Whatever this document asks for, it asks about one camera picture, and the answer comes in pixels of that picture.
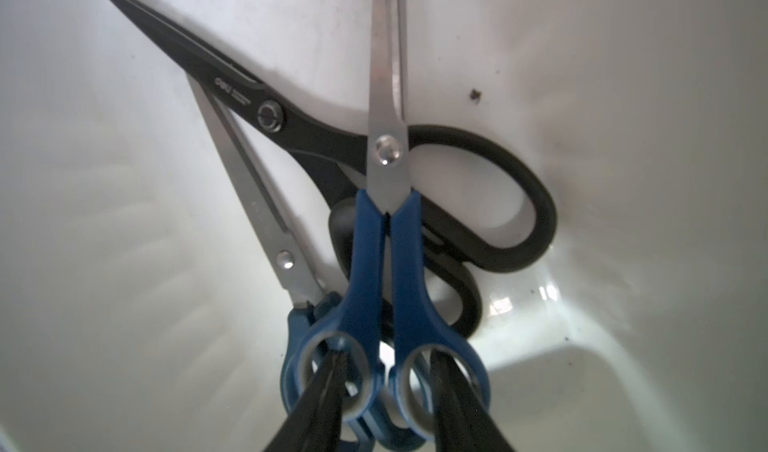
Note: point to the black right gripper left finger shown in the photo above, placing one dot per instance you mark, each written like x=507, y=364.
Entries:
x=315, y=423

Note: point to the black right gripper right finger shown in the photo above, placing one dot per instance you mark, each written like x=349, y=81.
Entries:
x=461, y=422

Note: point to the blue handled scissors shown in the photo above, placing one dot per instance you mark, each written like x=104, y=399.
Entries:
x=266, y=212
x=388, y=254

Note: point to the large all-black scissors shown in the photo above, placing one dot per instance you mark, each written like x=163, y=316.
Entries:
x=323, y=151

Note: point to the white storage box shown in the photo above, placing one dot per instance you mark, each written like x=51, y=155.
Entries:
x=139, y=312

